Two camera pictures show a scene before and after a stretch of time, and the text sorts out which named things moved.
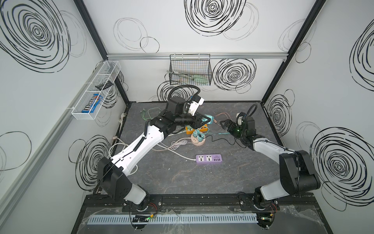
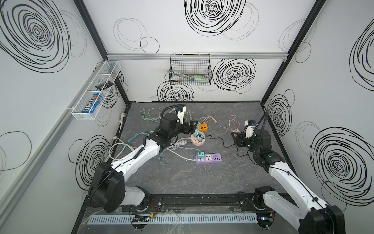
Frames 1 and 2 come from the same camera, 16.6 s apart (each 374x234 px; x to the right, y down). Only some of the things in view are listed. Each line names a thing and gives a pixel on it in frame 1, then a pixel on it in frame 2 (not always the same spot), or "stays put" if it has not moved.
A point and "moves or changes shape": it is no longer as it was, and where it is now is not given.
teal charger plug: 212,119 moves or changes shape
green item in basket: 201,79 stays put
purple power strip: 203,159 stays put
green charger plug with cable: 145,119 stays put
